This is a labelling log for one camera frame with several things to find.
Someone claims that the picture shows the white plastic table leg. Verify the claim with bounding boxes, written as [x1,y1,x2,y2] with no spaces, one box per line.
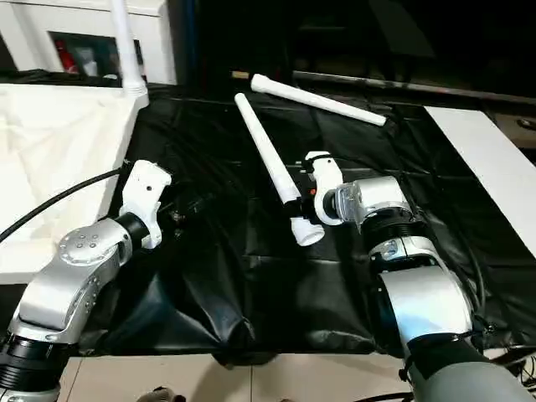
[234,92,327,247]
[111,0,150,108]
[250,74,389,127]

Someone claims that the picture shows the white plastic table top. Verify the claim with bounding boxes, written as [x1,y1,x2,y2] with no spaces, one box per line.
[0,82,150,281]

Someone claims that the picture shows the black mat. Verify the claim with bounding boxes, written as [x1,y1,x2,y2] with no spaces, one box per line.
[0,67,536,365]

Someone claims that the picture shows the white glass-door cabinet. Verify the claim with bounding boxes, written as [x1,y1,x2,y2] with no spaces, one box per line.
[0,0,178,86]

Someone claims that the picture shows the white flat panel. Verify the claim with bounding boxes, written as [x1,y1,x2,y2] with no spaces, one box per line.
[423,106,536,256]

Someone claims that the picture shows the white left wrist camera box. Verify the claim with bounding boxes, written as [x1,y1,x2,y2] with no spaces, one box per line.
[117,161,173,250]

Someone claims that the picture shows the black metal rail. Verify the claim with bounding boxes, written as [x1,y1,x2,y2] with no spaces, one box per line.
[293,71,536,100]

